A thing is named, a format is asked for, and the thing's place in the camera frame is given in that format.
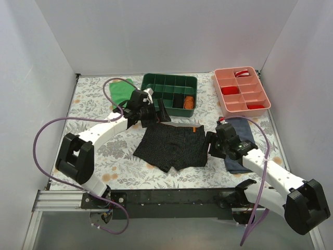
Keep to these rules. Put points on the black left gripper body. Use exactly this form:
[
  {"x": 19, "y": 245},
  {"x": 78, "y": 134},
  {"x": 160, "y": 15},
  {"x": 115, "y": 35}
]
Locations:
[{"x": 156, "y": 116}]

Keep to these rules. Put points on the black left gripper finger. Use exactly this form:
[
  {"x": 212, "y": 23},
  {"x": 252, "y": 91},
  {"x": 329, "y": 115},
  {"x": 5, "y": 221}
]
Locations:
[
  {"x": 162, "y": 112},
  {"x": 147, "y": 123}
]

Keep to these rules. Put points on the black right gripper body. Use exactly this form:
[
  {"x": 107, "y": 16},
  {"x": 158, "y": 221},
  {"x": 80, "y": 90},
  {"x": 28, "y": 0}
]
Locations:
[{"x": 213, "y": 145}]

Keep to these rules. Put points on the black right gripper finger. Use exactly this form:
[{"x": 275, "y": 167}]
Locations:
[
  {"x": 208, "y": 140},
  {"x": 215, "y": 152}
]

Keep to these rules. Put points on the black pinstriped underwear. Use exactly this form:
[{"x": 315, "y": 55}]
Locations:
[{"x": 166, "y": 146}]

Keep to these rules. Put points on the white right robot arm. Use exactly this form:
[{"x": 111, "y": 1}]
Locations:
[{"x": 301, "y": 203}]

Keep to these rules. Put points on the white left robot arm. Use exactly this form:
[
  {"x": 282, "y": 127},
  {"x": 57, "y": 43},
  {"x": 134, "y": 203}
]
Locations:
[{"x": 76, "y": 158}]

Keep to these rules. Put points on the red white striped roll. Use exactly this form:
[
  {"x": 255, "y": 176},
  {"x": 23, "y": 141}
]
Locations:
[{"x": 242, "y": 73}]

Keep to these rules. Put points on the grey-blue folded cloth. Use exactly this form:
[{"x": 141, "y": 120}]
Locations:
[{"x": 243, "y": 130}]

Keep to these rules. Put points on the black rolled cloth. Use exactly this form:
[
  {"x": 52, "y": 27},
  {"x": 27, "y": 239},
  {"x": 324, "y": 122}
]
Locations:
[{"x": 178, "y": 100}]

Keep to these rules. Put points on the green folded cloth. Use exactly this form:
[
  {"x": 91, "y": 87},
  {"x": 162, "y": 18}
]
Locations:
[{"x": 120, "y": 91}]

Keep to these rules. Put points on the green compartment bin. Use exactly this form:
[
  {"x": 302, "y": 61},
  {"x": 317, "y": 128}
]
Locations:
[{"x": 165, "y": 85}]

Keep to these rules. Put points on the orange rolled cloth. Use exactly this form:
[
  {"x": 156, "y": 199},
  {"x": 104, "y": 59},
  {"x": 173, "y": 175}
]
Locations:
[{"x": 189, "y": 102}]

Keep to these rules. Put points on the floral patterned table mat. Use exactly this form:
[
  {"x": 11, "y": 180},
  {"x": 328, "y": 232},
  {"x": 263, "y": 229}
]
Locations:
[{"x": 114, "y": 161}]

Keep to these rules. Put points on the red rolled cloth right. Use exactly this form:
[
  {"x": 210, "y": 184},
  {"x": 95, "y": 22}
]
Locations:
[{"x": 255, "y": 106}]

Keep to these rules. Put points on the red rolled cloth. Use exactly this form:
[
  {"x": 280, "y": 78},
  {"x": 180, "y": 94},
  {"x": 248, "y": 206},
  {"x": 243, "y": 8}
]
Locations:
[
  {"x": 230, "y": 90},
  {"x": 255, "y": 106}
]

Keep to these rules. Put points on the red rolled cloth left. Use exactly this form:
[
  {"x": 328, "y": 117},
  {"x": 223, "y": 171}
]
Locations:
[{"x": 230, "y": 90}]

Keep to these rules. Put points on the pink compartment bin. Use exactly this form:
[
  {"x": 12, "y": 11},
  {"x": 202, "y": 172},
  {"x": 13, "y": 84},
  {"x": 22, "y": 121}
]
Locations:
[{"x": 251, "y": 91}]

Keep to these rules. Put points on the black table edge rail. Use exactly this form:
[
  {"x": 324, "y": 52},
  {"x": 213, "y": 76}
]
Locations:
[{"x": 180, "y": 203}]

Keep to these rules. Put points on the aluminium frame rail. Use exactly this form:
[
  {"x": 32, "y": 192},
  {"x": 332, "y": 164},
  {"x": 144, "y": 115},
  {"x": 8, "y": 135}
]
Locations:
[{"x": 58, "y": 201}]

